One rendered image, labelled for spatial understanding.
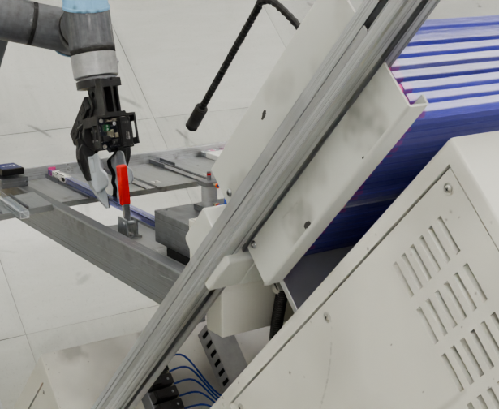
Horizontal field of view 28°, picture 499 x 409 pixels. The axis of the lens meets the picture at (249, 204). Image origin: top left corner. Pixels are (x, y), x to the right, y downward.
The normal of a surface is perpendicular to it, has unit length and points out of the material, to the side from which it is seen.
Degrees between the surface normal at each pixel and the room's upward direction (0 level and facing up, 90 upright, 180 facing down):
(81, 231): 90
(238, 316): 45
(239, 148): 90
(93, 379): 0
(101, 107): 90
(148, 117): 0
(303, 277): 0
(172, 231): 90
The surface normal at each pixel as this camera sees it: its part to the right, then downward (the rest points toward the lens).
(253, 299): 0.55, 0.21
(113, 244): -0.84, 0.15
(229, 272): 0.40, 0.83
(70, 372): 0.38, -0.54
